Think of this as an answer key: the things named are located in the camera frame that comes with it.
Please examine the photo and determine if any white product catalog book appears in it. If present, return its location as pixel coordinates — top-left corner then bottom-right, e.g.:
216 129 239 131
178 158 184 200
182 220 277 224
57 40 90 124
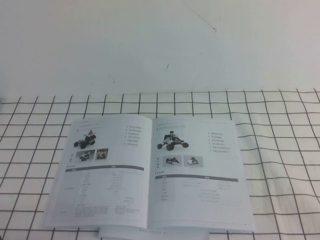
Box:
41 114 256 232

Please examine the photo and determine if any white black-checkered tablecloth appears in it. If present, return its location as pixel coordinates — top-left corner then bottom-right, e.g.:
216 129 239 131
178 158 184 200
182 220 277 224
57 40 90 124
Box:
0 88 320 240

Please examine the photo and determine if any white booklet with web address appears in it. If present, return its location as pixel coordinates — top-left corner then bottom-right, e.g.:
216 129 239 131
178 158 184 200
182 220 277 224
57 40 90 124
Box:
97 226 210 240

